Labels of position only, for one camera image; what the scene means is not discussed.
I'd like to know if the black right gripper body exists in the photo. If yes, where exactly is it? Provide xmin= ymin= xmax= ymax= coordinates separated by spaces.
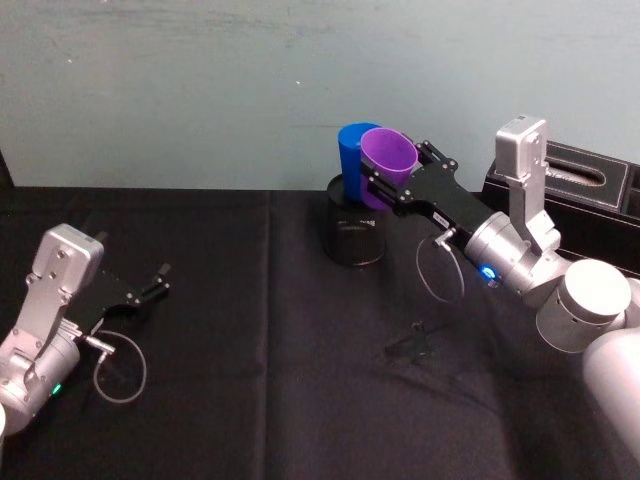
xmin=392 ymin=163 xmax=500 ymax=247

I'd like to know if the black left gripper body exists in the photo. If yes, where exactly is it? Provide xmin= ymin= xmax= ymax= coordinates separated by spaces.
xmin=63 ymin=268 xmax=152 ymax=335

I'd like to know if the purple plastic cup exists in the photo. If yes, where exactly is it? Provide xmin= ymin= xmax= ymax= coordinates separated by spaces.
xmin=359 ymin=127 xmax=419 ymax=212

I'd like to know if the blue plastic cup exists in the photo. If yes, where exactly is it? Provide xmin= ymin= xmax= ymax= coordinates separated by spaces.
xmin=337 ymin=122 xmax=384 ymax=204

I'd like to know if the black plastic cup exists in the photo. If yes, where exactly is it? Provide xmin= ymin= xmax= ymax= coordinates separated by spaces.
xmin=323 ymin=174 xmax=388 ymax=269

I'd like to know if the black table cloth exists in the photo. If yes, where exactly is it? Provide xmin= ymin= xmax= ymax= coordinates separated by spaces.
xmin=0 ymin=185 xmax=640 ymax=480

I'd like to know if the black leather tissue box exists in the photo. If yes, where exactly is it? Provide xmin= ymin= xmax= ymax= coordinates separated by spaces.
xmin=481 ymin=140 xmax=640 ymax=279

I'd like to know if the thin left gripper cable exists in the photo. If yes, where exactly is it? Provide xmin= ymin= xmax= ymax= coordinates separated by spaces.
xmin=83 ymin=329 xmax=148 ymax=404

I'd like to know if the thin gripper cable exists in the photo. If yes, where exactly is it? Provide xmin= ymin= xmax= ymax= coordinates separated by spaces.
xmin=415 ymin=227 xmax=467 ymax=306
xmin=83 ymin=329 xmax=148 ymax=404

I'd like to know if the thin right gripper cable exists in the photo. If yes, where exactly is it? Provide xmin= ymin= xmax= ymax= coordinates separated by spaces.
xmin=415 ymin=227 xmax=467 ymax=306

